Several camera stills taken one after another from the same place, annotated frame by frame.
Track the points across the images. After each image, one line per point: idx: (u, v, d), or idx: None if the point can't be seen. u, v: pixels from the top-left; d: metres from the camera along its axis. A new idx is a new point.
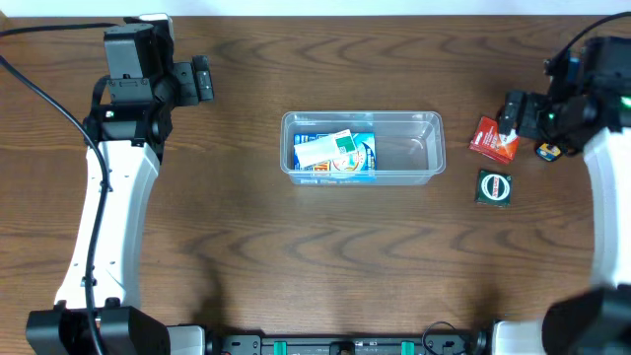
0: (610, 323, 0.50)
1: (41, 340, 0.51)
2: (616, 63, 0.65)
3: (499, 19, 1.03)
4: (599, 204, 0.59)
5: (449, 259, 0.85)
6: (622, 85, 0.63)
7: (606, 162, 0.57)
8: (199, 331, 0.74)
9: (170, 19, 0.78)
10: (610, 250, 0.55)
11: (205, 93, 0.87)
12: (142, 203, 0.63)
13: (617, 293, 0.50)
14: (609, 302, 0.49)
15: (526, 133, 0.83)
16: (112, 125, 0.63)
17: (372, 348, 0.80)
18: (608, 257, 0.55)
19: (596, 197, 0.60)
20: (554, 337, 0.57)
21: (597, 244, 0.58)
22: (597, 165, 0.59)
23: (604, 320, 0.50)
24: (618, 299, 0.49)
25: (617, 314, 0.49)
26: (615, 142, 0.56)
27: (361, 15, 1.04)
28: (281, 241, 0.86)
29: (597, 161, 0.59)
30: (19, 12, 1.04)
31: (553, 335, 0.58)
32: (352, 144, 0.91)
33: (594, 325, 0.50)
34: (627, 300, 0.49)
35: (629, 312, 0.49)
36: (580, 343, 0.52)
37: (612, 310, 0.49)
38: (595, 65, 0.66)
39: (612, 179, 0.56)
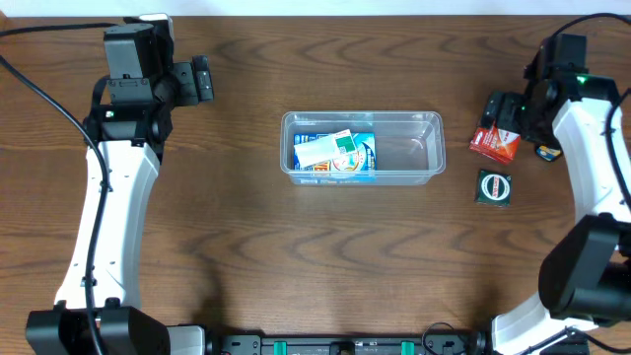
0: (597, 249, 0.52)
1: (41, 340, 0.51)
2: (569, 56, 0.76)
3: (499, 19, 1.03)
4: (572, 163, 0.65)
5: (449, 259, 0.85)
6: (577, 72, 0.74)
7: (571, 123, 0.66)
8: (199, 331, 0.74)
9: (170, 19, 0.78)
10: (588, 189, 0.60)
11: (205, 93, 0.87)
12: (142, 203, 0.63)
13: (599, 222, 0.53)
14: (594, 228, 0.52)
15: (504, 127, 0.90)
16: (112, 125, 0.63)
17: (372, 348, 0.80)
18: (588, 196, 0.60)
19: (570, 159, 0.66)
20: (547, 291, 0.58)
21: (577, 193, 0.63)
22: (565, 130, 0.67)
23: (591, 246, 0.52)
24: (600, 226, 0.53)
25: (600, 238, 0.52)
26: (577, 104, 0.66)
27: (361, 15, 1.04)
28: (281, 241, 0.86)
29: (565, 129, 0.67)
30: (18, 12, 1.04)
31: (548, 288, 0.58)
32: (352, 144, 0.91)
33: (583, 253, 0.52)
34: (607, 226, 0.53)
35: (610, 235, 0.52)
36: (574, 282, 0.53)
37: (596, 235, 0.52)
38: (551, 58, 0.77)
39: (580, 133, 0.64)
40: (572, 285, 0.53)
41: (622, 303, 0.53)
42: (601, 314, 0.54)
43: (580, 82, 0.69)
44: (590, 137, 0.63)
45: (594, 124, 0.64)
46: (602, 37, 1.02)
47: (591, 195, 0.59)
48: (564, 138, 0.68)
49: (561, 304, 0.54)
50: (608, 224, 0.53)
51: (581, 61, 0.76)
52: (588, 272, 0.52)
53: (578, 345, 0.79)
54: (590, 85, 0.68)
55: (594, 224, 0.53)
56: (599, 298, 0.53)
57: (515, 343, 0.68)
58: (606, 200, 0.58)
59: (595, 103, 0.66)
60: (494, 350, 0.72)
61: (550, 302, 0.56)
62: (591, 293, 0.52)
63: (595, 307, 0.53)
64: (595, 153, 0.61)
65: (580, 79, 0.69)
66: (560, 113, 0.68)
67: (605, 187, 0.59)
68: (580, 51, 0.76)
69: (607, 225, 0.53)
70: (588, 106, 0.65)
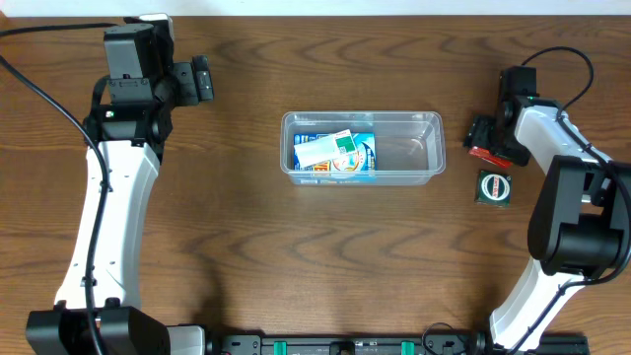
0: (571, 184, 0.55)
1: (41, 340, 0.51)
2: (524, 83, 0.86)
3: (500, 19, 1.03)
4: (537, 153, 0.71)
5: (449, 259, 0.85)
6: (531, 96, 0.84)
7: (529, 120, 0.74)
8: (199, 331, 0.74)
9: (170, 19, 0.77)
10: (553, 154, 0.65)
11: (205, 93, 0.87)
12: (142, 203, 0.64)
13: (569, 159, 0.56)
14: (564, 164, 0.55)
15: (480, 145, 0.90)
16: (113, 125, 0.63)
17: (372, 348, 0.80)
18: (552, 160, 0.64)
19: (535, 148, 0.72)
20: (537, 244, 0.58)
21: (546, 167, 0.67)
22: (525, 125, 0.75)
23: (563, 184, 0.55)
24: (570, 163, 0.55)
25: (569, 176, 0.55)
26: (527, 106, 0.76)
27: (361, 15, 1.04)
28: (281, 241, 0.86)
29: (528, 124, 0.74)
30: (19, 12, 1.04)
31: (538, 241, 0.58)
32: (352, 144, 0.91)
33: (557, 192, 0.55)
34: (576, 164, 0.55)
35: (577, 172, 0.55)
36: (555, 222, 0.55)
37: (567, 170, 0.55)
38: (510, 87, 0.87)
39: (535, 119, 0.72)
40: (555, 226, 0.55)
41: (604, 245, 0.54)
42: (591, 258, 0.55)
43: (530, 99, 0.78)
44: (546, 121, 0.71)
45: (546, 113, 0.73)
46: (603, 36, 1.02)
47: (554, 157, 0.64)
48: (526, 136, 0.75)
49: (549, 249, 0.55)
50: (577, 161, 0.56)
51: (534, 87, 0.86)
52: (567, 210, 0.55)
53: (578, 345, 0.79)
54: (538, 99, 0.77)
55: (563, 161, 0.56)
56: (583, 239, 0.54)
57: (514, 321, 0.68)
58: (569, 152, 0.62)
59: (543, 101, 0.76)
60: (494, 342, 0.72)
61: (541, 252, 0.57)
62: (573, 233, 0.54)
63: (581, 249, 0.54)
64: (552, 129, 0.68)
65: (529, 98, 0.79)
66: (519, 122, 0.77)
67: (566, 147, 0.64)
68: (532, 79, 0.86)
69: (576, 161, 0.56)
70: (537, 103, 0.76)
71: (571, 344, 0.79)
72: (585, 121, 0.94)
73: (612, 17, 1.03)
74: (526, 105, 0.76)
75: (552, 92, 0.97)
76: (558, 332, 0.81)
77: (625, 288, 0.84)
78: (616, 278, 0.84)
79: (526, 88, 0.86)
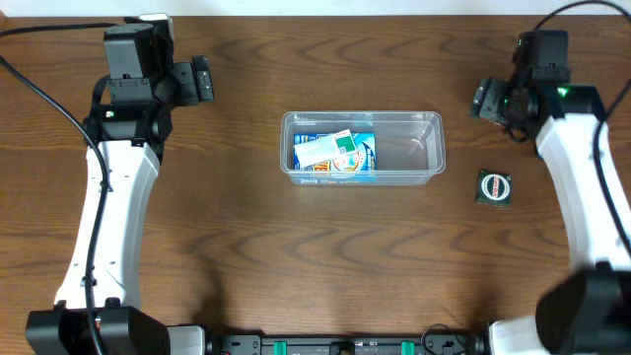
0: (597, 307, 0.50)
1: (40, 340, 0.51)
2: (549, 55, 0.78)
3: (500, 19, 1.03)
4: (564, 197, 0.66)
5: (449, 259, 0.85)
6: (556, 74, 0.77)
7: (558, 148, 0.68)
8: (199, 331, 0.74)
9: (170, 19, 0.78)
10: (581, 229, 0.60)
11: (205, 93, 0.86)
12: (142, 203, 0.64)
13: (597, 273, 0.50)
14: (591, 278, 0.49)
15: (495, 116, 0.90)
16: (113, 125, 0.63)
17: (372, 348, 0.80)
18: (580, 237, 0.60)
19: (562, 190, 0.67)
20: (547, 327, 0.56)
21: (570, 233, 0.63)
22: (556, 158, 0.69)
23: (591, 306, 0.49)
24: (600, 282, 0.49)
25: (598, 299, 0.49)
26: (560, 119, 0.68)
27: (361, 15, 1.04)
28: (281, 241, 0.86)
29: (557, 160, 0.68)
30: (19, 12, 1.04)
31: (547, 326, 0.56)
32: (352, 144, 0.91)
33: (582, 311, 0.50)
34: (608, 286, 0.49)
35: (609, 295, 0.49)
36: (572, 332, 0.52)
37: (595, 286, 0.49)
38: (532, 59, 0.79)
39: (566, 156, 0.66)
40: (570, 333, 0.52)
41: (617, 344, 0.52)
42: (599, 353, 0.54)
43: (562, 94, 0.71)
44: (579, 165, 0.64)
45: (581, 149, 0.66)
46: (603, 36, 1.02)
47: (583, 236, 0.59)
48: (552, 162, 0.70)
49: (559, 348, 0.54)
50: (606, 273, 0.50)
51: (562, 62, 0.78)
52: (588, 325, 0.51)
53: None
54: (569, 99, 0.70)
55: (594, 278, 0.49)
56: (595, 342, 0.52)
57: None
58: (598, 241, 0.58)
59: (583, 127, 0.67)
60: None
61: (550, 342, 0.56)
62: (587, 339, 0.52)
63: (593, 350, 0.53)
64: (584, 185, 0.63)
65: (561, 90, 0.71)
66: (545, 129, 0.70)
67: (597, 226, 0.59)
68: (560, 52, 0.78)
69: (604, 274, 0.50)
70: (573, 131, 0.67)
71: None
72: None
73: (613, 16, 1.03)
74: (555, 115, 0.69)
75: None
76: None
77: None
78: None
79: (553, 62, 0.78)
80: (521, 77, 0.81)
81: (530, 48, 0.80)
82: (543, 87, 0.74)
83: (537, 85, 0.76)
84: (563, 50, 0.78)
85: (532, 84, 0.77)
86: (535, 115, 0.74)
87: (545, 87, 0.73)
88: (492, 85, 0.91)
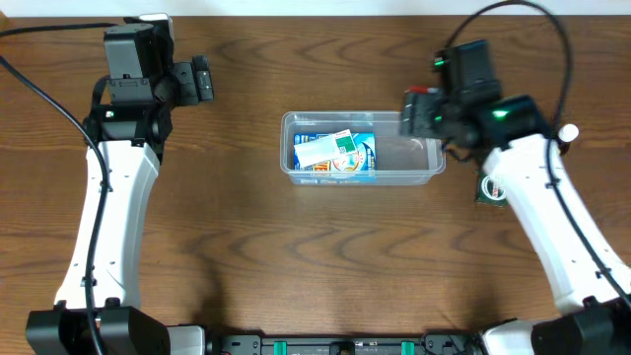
0: (595, 345, 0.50)
1: (41, 340, 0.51)
2: (475, 74, 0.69)
3: (499, 19, 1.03)
4: (528, 229, 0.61)
5: (449, 259, 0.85)
6: (487, 91, 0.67)
7: (510, 177, 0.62)
8: (199, 331, 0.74)
9: (170, 19, 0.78)
10: (559, 267, 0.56)
11: (205, 93, 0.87)
12: (142, 203, 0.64)
13: (590, 317, 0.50)
14: (584, 323, 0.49)
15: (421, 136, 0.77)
16: (113, 125, 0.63)
17: (372, 348, 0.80)
18: (559, 277, 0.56)
19: (525, 222, 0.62)
20: None
21: (546, 268, 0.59)
22: (511, 190, 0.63)
23: (587, 346, 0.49)
24: (590, 321, 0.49)
25: (594, 338, 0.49)
26: (505, 150, 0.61)
27: (360, 15, 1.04)
28: (281, 241, 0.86)
29: (512, 188, 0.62)
30: (19, 12, 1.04)
31: None
32: (352, 144, 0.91)
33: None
34: (598, 323, 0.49)
35: (602, 332, 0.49)
36: None
37: (589, 331, 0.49)
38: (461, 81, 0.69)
39: (524, 187, 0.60)
40: None
41: None
42: None
43: (500, 116, 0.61)
44: (536, 195, 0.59)
45: (535, 178, 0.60)
46: (603, 36, 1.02)
47: (560, 277, 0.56)
48: (509, 190, 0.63)
49: None
50: (598, 311, 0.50)
51: (490, 75, 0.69)
52: None
53: None
54: (510, 121, 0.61)
55: (583, 319, 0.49)
56: None
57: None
58: (579, 278, 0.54)
59: (532, 152, 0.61)
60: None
61: None
62: None
63: None
64: (546, 218, 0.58)
65: (498, 110, 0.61)
66: (493, 162, 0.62)
67: (574, 261, 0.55)
68: (483, 66, 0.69)
69: (597, 315, 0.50)
70: (522, 160, 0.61)
71: None
72: (585, 121, 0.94)
73: (612, 16, 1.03)
74: (503, 145, 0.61)
75: (552, 91, 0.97)
76: None
77: None
78: None
79: (479, 77, 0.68)
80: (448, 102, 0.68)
81: (453, 66, 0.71)
82: (479, 111, 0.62)
83: (471, 109, 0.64)
84: (488, 66, 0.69)
85: (464, 108, 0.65)
86: (477, 143, 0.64)
87: (479, 111, 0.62)
88: (423, 96, 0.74)
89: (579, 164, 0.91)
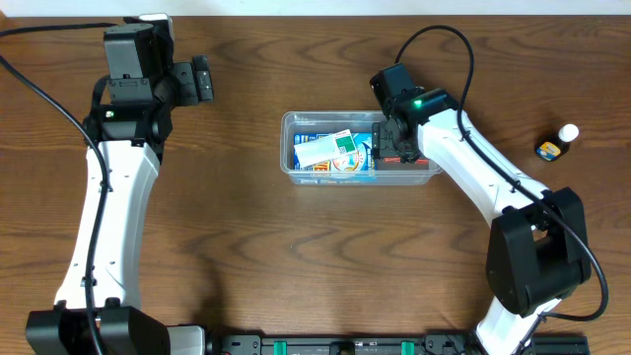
0: (524, 244, 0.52)
1: (41, 340, 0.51)
2: (399, 86, 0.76)
3: (499, 18, 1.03)
4: (458, 177, 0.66)
5: (449, 259, 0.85)
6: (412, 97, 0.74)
7: (432, 143, 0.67)
8: (199, 331, 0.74)
9: (170, 19, 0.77)
10: (483, 197, 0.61)
11: (205, 93, 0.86)
12: (142, 203, 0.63)
13: (507, 220, 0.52)
14: (506, 227, 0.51)
15: (387, 155, 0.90)
16: (112, 125, 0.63)
17: (372, 348, 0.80)
18: (487, 205, 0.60)
19: (455, 175, 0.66)
20: (503, 293, 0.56)
21: (478, 204, 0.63)
22: (434, 150, 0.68)
23: (516, 246, 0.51)
24: (511, 221, 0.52)
25: (519, 236, 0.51)
26: (425, 123, 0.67)
27: (360, 15, 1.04)
28: (281, 241, 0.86)
29: (436, 149, 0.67)
30: (19, 12, 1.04)
31: (503, 292, 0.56)
32: (352, 144, 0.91)
33: (514, 256, 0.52)
34: (522, 221, 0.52)
35: (525, 229, 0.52)
36: (521, 283, 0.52)
37: (512, 233, 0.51)
38: (388, 94, 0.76)
39: (443, 145, 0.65)
40: (521, 285, 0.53)
41: (566, 272, 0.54)
42: (558, 290, 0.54)
43: (418, 106, 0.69)
44: (454, 147, 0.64)
45: (451, 132, 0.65)
46: (603, 36, 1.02)
47: (488, 205, 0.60)
48: (439, 158, 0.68)
49: (522, 304, 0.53)
50: (516, 213, 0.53)
51: (411, 85, 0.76)
52: (526, 267, 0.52)
53: (578, 345, 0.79)
54: (429, 107, 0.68)
55: (504, 220, 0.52)
56: (545, 278, 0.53)
57: (507, 343, 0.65)
58: (501, 196, 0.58)
59: (446, 116, 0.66)
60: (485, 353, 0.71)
61: (514, 306, 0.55)
62: (538, 280, 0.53)
63: (548, 289, 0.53)
64: (465, 161, 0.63)
65: (417, 101, 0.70)
66: (422, 142, 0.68)
67: (493, 185, 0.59)
68: (405, 78, 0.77)
69: (515, 216, 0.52)
70: (437, 122, 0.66)
71: (572, 344, 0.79)
72: (585, 120, 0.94)
73: (612, 16, 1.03)
74: (423, 122, 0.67)
75: (552, 90, 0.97)
76: (558, 332, 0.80)
77: (626, 288, 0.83)
78: (616, 277, 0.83)
79: (404, 87, 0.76)
80: (384, 109, 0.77)
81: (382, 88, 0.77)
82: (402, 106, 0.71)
83: (399, 106, 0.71)
84: (409, 78, 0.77)
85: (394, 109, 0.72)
86: (408, 133, 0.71)
87: (402, 105, 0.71)
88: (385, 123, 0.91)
89: (579, 164, 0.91)
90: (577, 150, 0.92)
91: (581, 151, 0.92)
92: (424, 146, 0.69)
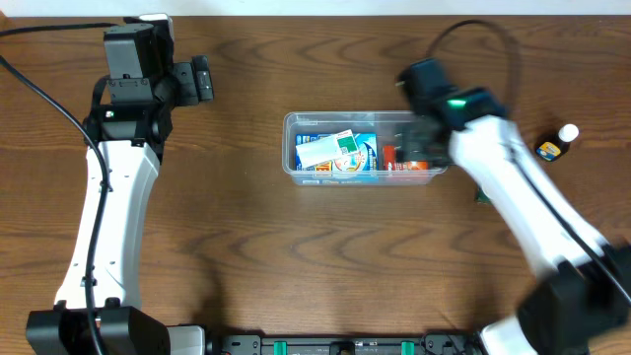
0: (578, 316, 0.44)
1: (41, 340, 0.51)
2: (433, 79, 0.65)
3: (499, 19, 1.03)
4: (498, 204, 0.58)
5: (449, 259, 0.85)
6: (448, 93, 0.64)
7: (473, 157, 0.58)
8: (199, 331, 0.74)
9: (170, 19, 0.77)
10: (527, 236, 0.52)
11: (205, 93, 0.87)
12: (142, 203, 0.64)
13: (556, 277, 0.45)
14: (560, 292, 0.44)
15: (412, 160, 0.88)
16: (112, 125, 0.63)
17: (372, 348, 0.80)
18: (532, 247, 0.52)
19: (500, 203, 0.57)
20: (536, 338, 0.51)
21: (521, 240, 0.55)
22: (474, 168, 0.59)
23: (567, 313, 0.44)
24: (569, 284, 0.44)
25: (574, 304, 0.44)
26: (462, 131, 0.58)
27: (361, 15, 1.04)
28: (281, 241, 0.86)
29: (475, 167, 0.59)
30: (19, 12, 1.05)
31: (537, 338, 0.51)
32: (354, 144, 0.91)
33: (561, 319, 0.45)
34: (578, 289, 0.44)
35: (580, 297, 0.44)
36: (562, 347, 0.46)
37: (568, 300, 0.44)
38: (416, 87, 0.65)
39: (486, 165, 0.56)
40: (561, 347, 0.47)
41: None
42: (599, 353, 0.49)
43: (457, 105, 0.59)
44: (500, 170, 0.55)
45: (497, 149, 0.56)
46: (603, 36, 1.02)
47: (534, 247, 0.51)
48: (481, 177, 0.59)
49: None
50: (574, 276, 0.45)
51: (446, 82, 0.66)
52: (574, 334, 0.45)
53: None
54: (467, 108, 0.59)
55: (562, 284, 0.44)
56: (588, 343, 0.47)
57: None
58: (551, 242, 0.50)
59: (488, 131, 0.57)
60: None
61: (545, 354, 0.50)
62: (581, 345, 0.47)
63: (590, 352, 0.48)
64: (511, 190, 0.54)
65: (455, 100, 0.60)
66: (456, 149, 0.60)
67: (541, 228, 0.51)
68: (440, 73, 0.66)
69: (571, 277, 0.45)
70: (482, 136, 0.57)
71: None
72: (585, 120, 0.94)
73: (612, 16, 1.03)
74: (459, 127, 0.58)
75: (552, 91, 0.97)
76: None
77: None
78: None
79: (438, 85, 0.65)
80: (411, 107, 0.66)
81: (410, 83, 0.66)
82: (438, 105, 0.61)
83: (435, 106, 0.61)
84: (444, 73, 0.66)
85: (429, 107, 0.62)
86: (443, 135, 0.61)
87: (438, 103, 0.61)
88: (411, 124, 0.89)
89: (579, 164, 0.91)
90: (578, 150, 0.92)
91: (581, 151, 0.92)
92: (466, 159, 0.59)
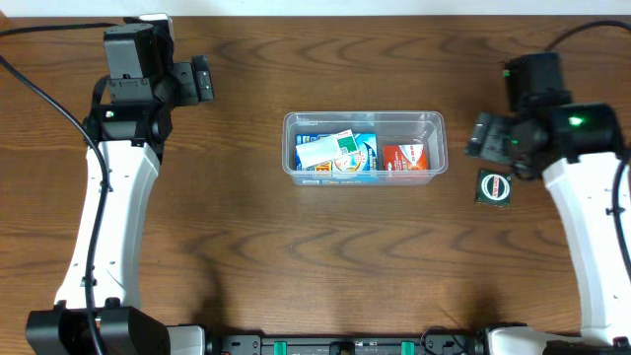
0: None
1: (40, 340, 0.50)
2: (543, 80, 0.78)
3: (499, 18, 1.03)
4: (575, 247, 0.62)
5: (449, 259, 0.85)
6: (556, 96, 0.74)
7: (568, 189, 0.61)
8: (199, 331, 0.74)
9: (170, 19, 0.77)
10: (596, 294, 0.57)
11: (204, 93, 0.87)
12: (142, 203, 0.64)
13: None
14: None
15: (490, 157, 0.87)
16: (112, 125, 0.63)
17: (372, 347, 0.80)
18: (595, 304, 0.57)
19: (575, 246, 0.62)
20: None
21: (583, 288, 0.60)
22: (568, 205, 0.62)
23: None
24: None
25: None
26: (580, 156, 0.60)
27: (361, 15, 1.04)
28: (281, 241, 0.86)
29: (566, 201, 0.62)
30: (18, 12, 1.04)
31: None
32: (354, 144, 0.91)
33: None
34: None
35: None
36: None
37: None
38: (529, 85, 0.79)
39: (582, 207, 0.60)
40: None
41: None
42: None
43: (576, 124, 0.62)
44: (595, 219, 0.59)
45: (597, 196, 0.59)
46: (604, 36, 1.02)
47: (597, 307, 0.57)
48: (564, 208, 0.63)
49: None
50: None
51: (558, 81, 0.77)
52: None
53: None
54: (587, 128, 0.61)
55: None
56: None
57: None
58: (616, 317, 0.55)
59: (601, 169, 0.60)
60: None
61: None
62: None
63: None
64: (597, 246, 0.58)
65: (574, 118, 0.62)
66: (553, 170, 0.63)
67: (613, 299, 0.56)
68: (554, 73, 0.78)
69: None
70: (590, 175, 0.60)
71: None
72: None
73: (612, 17, 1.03)
74: (568, 148, 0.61)
75: None
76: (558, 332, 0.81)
77: None
78: None
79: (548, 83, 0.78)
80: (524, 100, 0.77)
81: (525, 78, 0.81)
82: (552, 114, 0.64)
83: (548, 114, 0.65)
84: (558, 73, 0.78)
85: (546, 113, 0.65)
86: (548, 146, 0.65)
87: (554, 115, 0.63)
88: (497, 117, 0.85)
89: None
90: None
91: None
92: (565, 190, 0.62)
